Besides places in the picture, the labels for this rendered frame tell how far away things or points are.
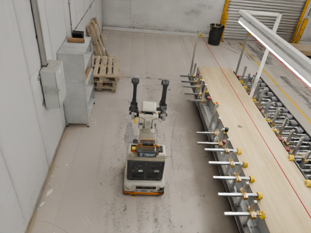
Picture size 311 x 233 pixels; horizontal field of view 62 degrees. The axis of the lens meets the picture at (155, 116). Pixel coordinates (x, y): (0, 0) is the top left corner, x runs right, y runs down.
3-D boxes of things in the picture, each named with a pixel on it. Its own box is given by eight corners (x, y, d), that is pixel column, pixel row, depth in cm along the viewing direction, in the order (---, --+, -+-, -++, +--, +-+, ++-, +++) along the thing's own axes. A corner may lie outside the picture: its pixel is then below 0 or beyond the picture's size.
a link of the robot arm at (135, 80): (131, 80, 356) (139, 80, 357) (132, 76, 368) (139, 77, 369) (130, 109, 375) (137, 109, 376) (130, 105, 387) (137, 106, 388)
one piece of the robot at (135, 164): (161, 186, 395) (168, 146, 347) (126, 185, 390) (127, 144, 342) (160, 170, 422) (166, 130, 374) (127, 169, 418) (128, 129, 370)
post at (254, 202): (241, 228, 298) (254, 202, 270) (240, 225, 301) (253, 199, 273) (244, 228, 298) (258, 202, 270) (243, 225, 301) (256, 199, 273)
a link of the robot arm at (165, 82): (162, 81, 360) (169, 82, 361) (161, 78, 372) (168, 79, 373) (159, 110, 379) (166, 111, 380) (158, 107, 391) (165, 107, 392)
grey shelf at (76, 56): (66, 126, 519) (56, 52, 429) (75, 102, 592) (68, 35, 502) (89, 127, 523) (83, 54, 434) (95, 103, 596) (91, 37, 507)
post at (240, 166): (230, 190, 336) (240, 164, 308) (229, 188, 339) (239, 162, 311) (233, 190, 336) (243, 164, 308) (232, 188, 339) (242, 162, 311)
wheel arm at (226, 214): (224, 216, 275) (224, 214, 273) (223, 213, 278) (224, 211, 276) (257, 216, 279) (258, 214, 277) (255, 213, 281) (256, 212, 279)
